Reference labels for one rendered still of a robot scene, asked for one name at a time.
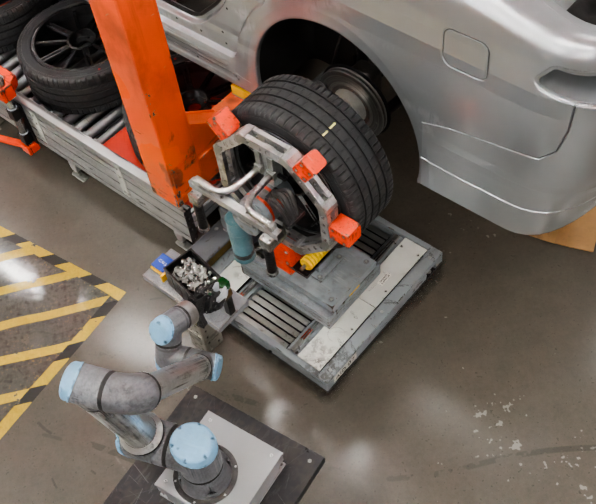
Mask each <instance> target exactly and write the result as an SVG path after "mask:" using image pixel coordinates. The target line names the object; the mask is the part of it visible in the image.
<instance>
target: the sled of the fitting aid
mask: <svg viewBox="0 0 596 504"><path fill-rule="evenodd" d="M264 258H265V257H264V252H263V249H260V250H257V251H256V257H255V259H254V260H253V261H252V262H251V263H248V264H241V268H242V272H243V273H244V274H246V275H247V276H249V277H250V278H252V279H253V280H255V281H256V282H258V283H260V284H261V285H263V286H264V287H266V288H267V289H269V290H270V291H272V292H273V293H275V294H276V295H278V296H279V297H281V298H282V299H284V300H285V301H287V302H289V303H290V304H292V305H293V306H295V307H296V308H298V309H299V310H301V311H302V312H304V313H305V314H307V315H308V316H310V317H311V318H313V319H314V320H316V321H318V322H319V323H321V324H322V325H324V326H325V327H327V328H328V329H330V328H331V327H332V326H333V325H334V324H335V323H336V322H337V321H338V319H339V318H340V317H341V316H342V315H343V314H344V313H345V312H346V311H347V310H348V308H349V307H350V306H351V305H352V304H353V303H354V302H355V301H356V300H357V299H358V297H359V296H360V295H361V294H362V293H363V292H364V291H365V290H366V289H367V288H368V286H369V285H370V284H371V283H372V282H373V281H374V280H375V279H376V278H377V277H378V275H379V274H380V263H378V262H377V261H376V267H375V268H374V269H373V270H372V271H371V272H370V274H369V275H368V276H367V277H366V278H365V279H364V280H363V281H362V282H361V283H360V284H359V286H358V287H357V288H356V289H355V290H354V291H353V292H352V293H351V294H350V295H349V296H348V298H347V299H346V300H345V301H344V302H343V303H342V304H341V305H340V306H339V307H338V308H337V310H336V311H335V312H334V313H332V312H330V311H329V310H327V309H325V308H324V307H322V306H321V305H319V304H318V303H316V302H315V301H313V300H312V299H310V298H308V297H307V296H305V295H304V294H302V293H301V292H299V291H298V290H296V289H294V288H293V287H291V286H290V285H288V284H287V283H285V282H284V281H282V280H280V279H279V278H277V277H274V278H271V277H269V276H268V275H267V273H266V270H265V269H263V268H262V266H261V261H262V260H263V259H264Z"/></svg>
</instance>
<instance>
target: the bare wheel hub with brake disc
mask: <svg viewBox="0 0 596 504"><path fill-rule="evenodd" d="M320 81H321V82H323V83H325V84H327V87H328V89H329V90H331V91H332V92H334V94H336V95H338V96H339V98H342V99H343V100H344V102H346V103H348V104H349V105H350V107H352V108H353V109H354V110H355V111H356V112H357V114H359V115H360V116H361V118H362V119H363V120H364V121H365V123H366V124H367V125H368V126H369V128H370V129H371V130H372V131H373V134H375V136H377V135H379V134H380V133H381V132H382V131H383V130H384V128H385V127H386V124H387V112H386V108H385V105H384V103H383V101H382V99H381V97H380V96H379V94H378V93H377V91H376V90H375V89H374V87H373V86H372V85H371V84H370V83H369V82H368V81H367V80H366V79H364V78H363V77H362V76H361V75H359V74H358V73H356V72H354V71H352V70H350V69H347V68H343V67H334V68H331V69H329V70H328V71H326V73H324V74H323V75H322V77H321V78H320Z"/></svg>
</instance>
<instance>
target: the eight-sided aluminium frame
mask: <svg viewBox="0 0 596 504"><path fill-rule="evenodd" d="M242 143H243V144H246V145H247V146H249V147H251V148H253V149H255V150H257V151H259V152H260V153H261V154H263V155H265V156H268V157H269V158H271V159H272V160H274V161H275V162H277V163H279V164H281V165H282V166H283V167H284V168H286V169H287V171H288V172H289V173H290V174H291V176H292V177H293V178H294V180H295V181H296V182H297V183H298V185H299V186H300V187H301V188H302V190H303V191H304V192H305V194H306V195H307V196H308V197H309V199H310V200H311V201H312V203H313V204H314V205H315V206H316V208H317V210H318V215H319V223H320V232H321V234H319V235H314V236H309V237H306V236H304V235H302V234H301V233H299V232H297V231H296V230H294V229H292V228H291V229H290V230H289V231H288V230H286V232H287V233H286V235H287V236H289V237H290V238H289V237H286V238H285V239H284V240H283V241H282V242H281V243H282V244H284V245H285V246H287V247H289V248H290V249H292V250H294V252H295V253H298V254H300V255H305V254H310V253H316V252H322V251H326V252H327V251H328V250H331V249H332V248H333V247H334V246H335V245H336V244H337V243H338V242H336V241H335V240H333V239H331V238H330V236H329V227H328V226H329V224H330V223H331V222H332V221H333V220H334V219H335V218H336V217H337V216H338V204H337V200H336V199H335V197H334V195H333V194H332V193H331V192H330V191H329V190H328V188H327V187H326V186H325V185H324V183H323V182H322V181H321V179H320V178H319V177H318V176H317V174H316V175H315V176H314V177H313V178H312V179H310V180H309V181H308V182H306V183H304V182H303V181H302V179H301V178H300V177H299V176H298V175H297V174H296V173H295V172H294V171H293V170H292V168H293V166H294V165H295V164H296V163H297V162H298V161H299V160H301V159H302V158H303V157H304V156H303V155H302V154H301V153H300V152H299V151H298V150H296V149H295V148H294V147H293V146H289V145H287V144H286V143H284V142H282V141H280V140H278V139H277V138H275V137H273V136H271V135H270V134H268V133H266V132H264V131H262V130H261V129H259V128H257V127H256V126H255V125H252V124H250V123H249V124H245V125H244V126H243V127H241V128H239V129H238V130H237V131H236V132H234V133H233V134H232V135H231V136H230V137H228V138H226V139H224V140H222V141H221V140H220V139H219V140H218V141H217V142H216V143H215V144H214V145H213V148H214V149H213V151H214V152H215V156H216V160H217V165H218V169H219V173H220V177H221V182H222V185H223V186H224V187H227V186H230V185H232V184H233V183H235V182H236V181H238V180H239V179H241V178H240V176H239V174H238V169H237V164H236V160H235V155H234V150H233V147H236V146H238V145H240V144H242ZM265 143H267V144H269V145H271V146H273V147H274V148H276V149H277V150H276V149H274V148H272V147H270V146H268V145H267V144H265ZM309 182H310V183H311V184H312V185H313V186H312V185H311V184H310V183H309ZM313 187H314V188H315V189H316V190H315V189H314V188H313ZM239 191H240V192H241V193H242V194H243V196H245V195H246V194H247V193H248V192H249V191H250V190H249V188H248V187H247V186H246V185H243V186H242V187H241V188H239ZM239 191H238V190H236V191H234V192H232V193H230V195H231V196H232V197H233V198H234V200H235V201H236V202H237V203H238V204H239V203H240V200H241V199H242V198H243V196H242V195H241V194H240V193H239ZM316 191H317V192H318V193H319V194H320V195H319V194H318V193H317V192H316ZM320 196H321V197H320ZM291 238H292V239H294V240H295V241H294V240H292V239H291Z"/></svg>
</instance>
